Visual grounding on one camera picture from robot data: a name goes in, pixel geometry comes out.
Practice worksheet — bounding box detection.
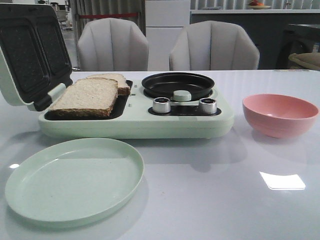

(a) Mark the bread slice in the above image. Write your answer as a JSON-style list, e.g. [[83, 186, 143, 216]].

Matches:
[[86, 73, 131, 96], [48, 77, 118, 117]]

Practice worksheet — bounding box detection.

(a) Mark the mint green sandwich maker lid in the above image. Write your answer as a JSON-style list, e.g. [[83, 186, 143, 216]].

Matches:
[[0, 3, 73, 112]]

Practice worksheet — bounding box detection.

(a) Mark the mint green breakfast maker base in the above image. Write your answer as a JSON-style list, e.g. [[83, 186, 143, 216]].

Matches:
[[38, 71, 234, 139]]

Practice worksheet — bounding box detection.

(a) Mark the left silver control knob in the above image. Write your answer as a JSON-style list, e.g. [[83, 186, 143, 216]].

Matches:
[[152, 97, 171, 114]]

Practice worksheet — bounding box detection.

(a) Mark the silver control knob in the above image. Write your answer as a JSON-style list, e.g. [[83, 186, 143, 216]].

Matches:
[[198, 98, 217, 115], [152, 97, 171, 114]]

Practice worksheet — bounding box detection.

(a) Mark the black round frying pan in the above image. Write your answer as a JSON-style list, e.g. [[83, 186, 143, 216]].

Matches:
[[141, 72, 215, 101]]

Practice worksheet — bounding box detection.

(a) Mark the right silver control knob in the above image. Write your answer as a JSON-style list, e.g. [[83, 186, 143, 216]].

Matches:
[[198, 98, 217, 115]]

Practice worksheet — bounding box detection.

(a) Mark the right beige upholstered chair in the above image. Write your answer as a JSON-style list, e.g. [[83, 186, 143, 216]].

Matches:
[[169, 20, 260, 71]]

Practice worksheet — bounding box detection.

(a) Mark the beige upholstered chair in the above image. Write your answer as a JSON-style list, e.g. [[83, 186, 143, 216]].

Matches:
[[169, 20, 260, 71], [77, 18, 149, 72]]

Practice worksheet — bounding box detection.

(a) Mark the left beige upholstered chair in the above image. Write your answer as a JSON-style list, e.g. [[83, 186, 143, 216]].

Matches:
[[77, 18, 149, 72]]

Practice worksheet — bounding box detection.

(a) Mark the white cabinet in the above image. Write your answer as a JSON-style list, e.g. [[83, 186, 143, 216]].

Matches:
[[145, 0, 191, 71]]

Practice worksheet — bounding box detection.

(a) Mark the mint green round plate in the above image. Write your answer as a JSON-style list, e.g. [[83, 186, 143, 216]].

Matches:
[[5, 138, 144, 228]]

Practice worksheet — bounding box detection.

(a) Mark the red barrier tape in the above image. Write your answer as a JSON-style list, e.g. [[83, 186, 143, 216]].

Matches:
[[78, 12, 140, 19]]

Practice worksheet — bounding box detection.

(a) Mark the pink plastic bowl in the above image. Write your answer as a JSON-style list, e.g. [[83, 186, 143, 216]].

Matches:
[[242, 93, 319, 139]]

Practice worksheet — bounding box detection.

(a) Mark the dark grey counter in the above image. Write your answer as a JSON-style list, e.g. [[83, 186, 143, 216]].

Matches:
[[190, 9, 320, 70]]

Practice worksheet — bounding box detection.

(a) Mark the fruit plate on counter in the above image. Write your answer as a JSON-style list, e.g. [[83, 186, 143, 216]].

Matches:
[[247, 0, 271, 10]]

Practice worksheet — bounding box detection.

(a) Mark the dark washing machine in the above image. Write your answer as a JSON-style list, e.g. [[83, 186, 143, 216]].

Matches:
[[276, 24, 320, 69]]

